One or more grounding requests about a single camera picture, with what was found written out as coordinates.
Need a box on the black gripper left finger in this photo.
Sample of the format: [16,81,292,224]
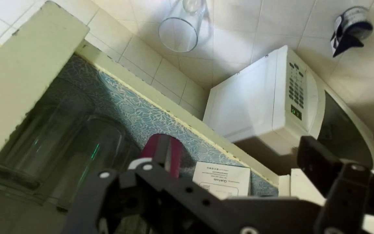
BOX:
[59,134,223,234]

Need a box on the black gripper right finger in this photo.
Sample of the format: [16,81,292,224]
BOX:
[296,135,374,234]

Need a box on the pink red plastic cup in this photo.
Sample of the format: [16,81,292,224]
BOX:
[138,133,190,180]

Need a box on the clear cupboard glass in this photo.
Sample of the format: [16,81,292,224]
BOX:
[0,83,95,190]
[43,115,130,212]

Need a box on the white tea box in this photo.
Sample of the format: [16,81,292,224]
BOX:
[191,160,252,200]

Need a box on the white microwave oven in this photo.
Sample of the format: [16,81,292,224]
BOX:
[203,44,374,172]

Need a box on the small black white mug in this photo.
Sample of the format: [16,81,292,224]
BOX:
[329,5,374,59]

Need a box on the clear drinking glass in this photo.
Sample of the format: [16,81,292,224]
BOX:
[159,0,213,55]

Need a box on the cream wall cupboard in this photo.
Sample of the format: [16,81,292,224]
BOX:
[0,0,282,234]

